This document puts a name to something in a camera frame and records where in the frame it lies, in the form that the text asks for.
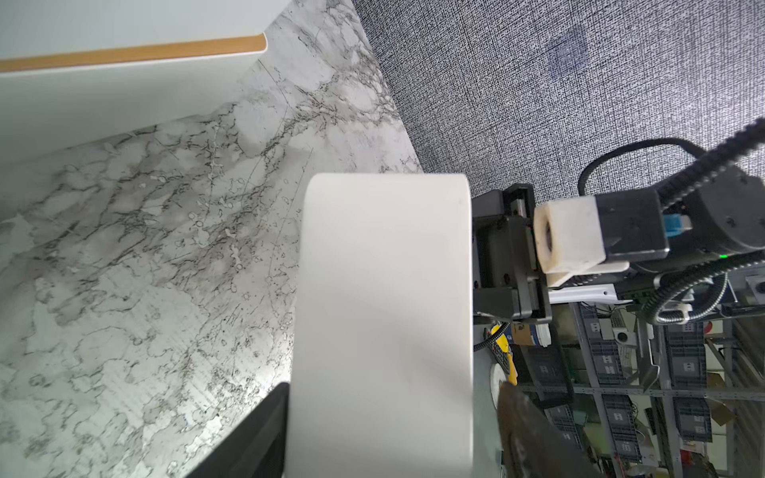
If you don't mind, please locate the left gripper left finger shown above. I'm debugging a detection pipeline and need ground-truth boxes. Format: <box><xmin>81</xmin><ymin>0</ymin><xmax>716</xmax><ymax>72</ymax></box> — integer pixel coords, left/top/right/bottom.
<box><xmin>188</xmin><ymin>382</ymin><xmax>290</xmax><ymax>478</ymax></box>

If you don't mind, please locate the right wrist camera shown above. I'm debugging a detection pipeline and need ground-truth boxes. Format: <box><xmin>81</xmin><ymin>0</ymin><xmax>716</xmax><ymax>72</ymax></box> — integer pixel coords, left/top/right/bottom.
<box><xmin>533</xmin><ymin>188</ymin><xmax>693</xmax><ymax>288</ymax></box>

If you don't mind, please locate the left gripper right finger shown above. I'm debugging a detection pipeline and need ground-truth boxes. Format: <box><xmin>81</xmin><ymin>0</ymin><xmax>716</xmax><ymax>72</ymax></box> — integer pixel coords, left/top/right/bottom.
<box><xmin>498</xmin><ymin>382</ymin><xmax>602</xmax><ymax>478</ymax></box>

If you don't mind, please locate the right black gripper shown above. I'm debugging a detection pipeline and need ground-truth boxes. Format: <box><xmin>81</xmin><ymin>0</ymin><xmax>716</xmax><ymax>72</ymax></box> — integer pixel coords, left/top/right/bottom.
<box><xmin>471</xmin><ymin>183</ymin><xmax>552</xmax><ymax>325</ymax></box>

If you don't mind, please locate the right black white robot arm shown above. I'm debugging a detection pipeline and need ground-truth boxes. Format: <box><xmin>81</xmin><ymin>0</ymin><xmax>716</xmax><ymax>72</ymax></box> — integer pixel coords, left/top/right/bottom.
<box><xmin>472</xmin><ymin>167</ymin><xmax>764</xmax><ymax>326</ymax></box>

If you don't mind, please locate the yellow lid tissue box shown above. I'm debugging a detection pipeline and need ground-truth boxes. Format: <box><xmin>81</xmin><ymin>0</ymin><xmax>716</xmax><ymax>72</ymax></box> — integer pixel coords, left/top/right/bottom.
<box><xmin>1</xmin><ymin>0</ymin><xmax>290</xmax><ymax>60</ymax></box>

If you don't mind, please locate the bamboo lid tissue box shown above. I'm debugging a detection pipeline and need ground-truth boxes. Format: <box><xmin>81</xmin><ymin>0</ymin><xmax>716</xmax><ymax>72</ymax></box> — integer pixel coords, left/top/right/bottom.
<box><xmin>285</xmin><ymin>173</ymin><xmax>473</xmax><ymax>477</ymax></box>
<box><xmin>1</xmin><ymin>34</ymin><xmax>268</xmax><ymax>165</ymax></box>

